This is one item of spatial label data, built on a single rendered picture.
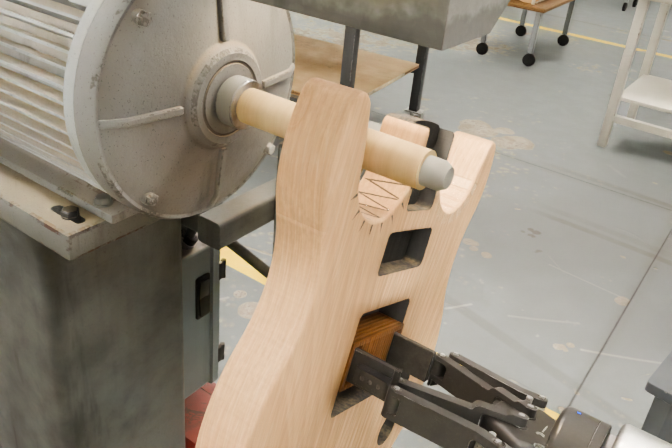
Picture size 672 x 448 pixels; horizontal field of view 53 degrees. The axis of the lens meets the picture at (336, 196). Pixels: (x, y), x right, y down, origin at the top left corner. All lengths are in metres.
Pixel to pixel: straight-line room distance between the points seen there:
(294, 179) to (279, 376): 0.14
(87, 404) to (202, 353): 0.24
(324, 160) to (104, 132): 0.20
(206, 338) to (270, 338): 0.59
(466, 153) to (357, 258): 0.24
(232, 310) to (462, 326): 0.80
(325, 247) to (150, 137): 0.19
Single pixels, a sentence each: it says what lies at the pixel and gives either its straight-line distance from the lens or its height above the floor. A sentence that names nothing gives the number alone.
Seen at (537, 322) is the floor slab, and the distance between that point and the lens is 2.58.
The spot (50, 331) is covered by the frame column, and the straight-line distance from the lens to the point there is 0.84.
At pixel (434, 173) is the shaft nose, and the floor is 1.26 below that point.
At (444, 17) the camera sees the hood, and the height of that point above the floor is 1.40.
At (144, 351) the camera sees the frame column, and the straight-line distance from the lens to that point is 0.95.
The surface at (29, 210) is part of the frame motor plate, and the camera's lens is 0.72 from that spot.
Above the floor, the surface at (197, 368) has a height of 0.71.
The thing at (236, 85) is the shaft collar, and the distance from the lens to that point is 0.60.
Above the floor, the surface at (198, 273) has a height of 0.89.
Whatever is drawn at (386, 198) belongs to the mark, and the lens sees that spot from 0.57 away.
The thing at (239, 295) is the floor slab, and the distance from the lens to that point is 2.47.
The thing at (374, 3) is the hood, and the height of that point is 1.40.
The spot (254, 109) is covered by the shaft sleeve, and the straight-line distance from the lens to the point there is 0.59.
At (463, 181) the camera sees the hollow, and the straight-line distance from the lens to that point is 0.72.
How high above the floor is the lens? 1.46
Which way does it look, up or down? 28 degrees down
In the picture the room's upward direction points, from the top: 6 degrees clockwise
